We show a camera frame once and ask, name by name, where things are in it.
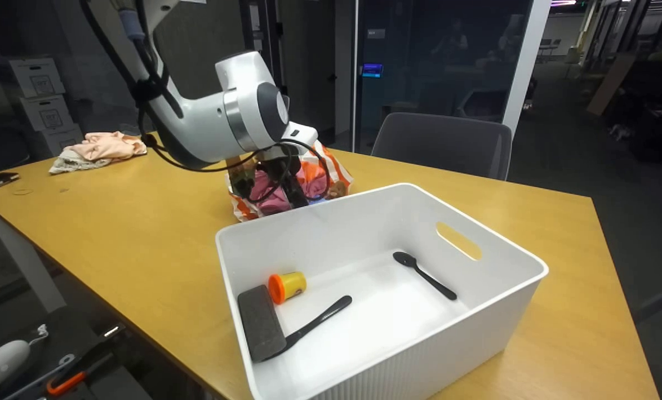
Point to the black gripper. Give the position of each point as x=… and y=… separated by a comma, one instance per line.
x=280, y=166

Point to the pink shirt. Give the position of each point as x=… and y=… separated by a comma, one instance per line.
x=314, y=179

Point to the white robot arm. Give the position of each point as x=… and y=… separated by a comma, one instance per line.
x=246, y=116

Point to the white orange plastic bag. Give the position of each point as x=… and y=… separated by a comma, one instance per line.
x=238, y=182

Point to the yellow orange toy cup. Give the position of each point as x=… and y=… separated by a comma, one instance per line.
x=284, y=286

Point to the white plastic basket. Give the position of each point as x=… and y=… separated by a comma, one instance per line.
x=399, y=338

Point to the black spoon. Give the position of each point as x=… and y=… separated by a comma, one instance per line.
x=411, y=264

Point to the black spatula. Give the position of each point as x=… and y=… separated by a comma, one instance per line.
x=263, y=330

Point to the pink white cloth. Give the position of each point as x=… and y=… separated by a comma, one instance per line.
x=98, y=150

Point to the grey chair right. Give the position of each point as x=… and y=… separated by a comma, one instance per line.
x=447, y=142

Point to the orange black tool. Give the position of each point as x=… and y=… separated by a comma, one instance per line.
x=85, y=367

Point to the white handle tool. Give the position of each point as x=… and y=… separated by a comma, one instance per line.
x=17, y=352

